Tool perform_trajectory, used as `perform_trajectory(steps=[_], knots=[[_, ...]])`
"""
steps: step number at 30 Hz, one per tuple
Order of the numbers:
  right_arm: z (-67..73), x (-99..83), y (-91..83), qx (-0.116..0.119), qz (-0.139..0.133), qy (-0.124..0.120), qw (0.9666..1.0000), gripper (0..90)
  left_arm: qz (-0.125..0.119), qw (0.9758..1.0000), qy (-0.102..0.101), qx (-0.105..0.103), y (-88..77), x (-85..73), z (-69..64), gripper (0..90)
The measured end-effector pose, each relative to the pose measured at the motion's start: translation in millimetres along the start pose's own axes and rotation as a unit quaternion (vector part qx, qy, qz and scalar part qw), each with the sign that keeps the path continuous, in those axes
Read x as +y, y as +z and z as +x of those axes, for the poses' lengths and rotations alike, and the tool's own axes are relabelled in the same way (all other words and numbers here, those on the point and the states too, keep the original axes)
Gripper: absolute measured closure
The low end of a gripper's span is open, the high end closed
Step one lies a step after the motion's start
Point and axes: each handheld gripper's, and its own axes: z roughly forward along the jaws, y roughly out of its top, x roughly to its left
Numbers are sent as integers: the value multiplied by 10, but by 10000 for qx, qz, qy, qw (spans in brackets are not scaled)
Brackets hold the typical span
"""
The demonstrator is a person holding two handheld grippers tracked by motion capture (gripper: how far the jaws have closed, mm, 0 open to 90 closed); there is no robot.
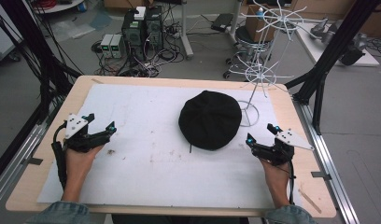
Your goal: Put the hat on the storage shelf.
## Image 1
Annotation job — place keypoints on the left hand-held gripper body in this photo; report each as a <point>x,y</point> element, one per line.
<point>79,141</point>

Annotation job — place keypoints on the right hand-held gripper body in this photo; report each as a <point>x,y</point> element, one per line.
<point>279,152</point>

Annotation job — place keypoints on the person's left hand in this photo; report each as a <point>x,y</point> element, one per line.
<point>79,161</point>

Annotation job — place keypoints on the person's right hand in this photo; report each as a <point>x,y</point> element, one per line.
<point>277,174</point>

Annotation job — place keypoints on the black beret hat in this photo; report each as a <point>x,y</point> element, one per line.
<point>210,119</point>

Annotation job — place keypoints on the black tape strip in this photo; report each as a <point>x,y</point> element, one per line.
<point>321,175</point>
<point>35,161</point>

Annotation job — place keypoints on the white table mat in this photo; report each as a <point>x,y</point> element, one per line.
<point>154,102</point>

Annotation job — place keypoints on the thin wooden stick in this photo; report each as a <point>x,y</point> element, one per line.
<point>310,200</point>

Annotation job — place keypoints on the right denim sleeve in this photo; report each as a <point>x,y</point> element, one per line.
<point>289,216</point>

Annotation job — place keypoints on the denim sleeve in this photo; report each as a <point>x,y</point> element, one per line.
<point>61,213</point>
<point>289,216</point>

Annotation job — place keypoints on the grey power supply unit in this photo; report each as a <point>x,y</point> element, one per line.
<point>117,46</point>
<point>105,46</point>

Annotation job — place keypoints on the left denim sleeve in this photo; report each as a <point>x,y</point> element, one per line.
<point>61,213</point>

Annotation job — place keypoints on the round black rolling stool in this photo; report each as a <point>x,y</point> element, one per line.
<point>251,46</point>

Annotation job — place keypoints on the white floor platform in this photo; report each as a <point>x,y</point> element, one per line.
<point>316,51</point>

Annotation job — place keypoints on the black computer tower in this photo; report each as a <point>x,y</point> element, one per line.
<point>133,37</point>
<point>154,29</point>

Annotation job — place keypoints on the open cardboard box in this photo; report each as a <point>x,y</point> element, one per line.
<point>255,26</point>

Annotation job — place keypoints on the white desk leg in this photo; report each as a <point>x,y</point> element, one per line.
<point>186,34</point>
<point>234,21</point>

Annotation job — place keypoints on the round white table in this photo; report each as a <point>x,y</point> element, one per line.
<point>59,6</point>

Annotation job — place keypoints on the small white box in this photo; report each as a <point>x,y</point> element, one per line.
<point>140,13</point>

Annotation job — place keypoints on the flat black device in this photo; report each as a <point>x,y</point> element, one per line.
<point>222,21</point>

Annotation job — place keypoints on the aluminium rail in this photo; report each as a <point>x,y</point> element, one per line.
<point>17,158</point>
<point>330,174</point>

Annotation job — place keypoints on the black metal frame post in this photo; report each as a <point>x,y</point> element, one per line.
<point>39,53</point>
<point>328,53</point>

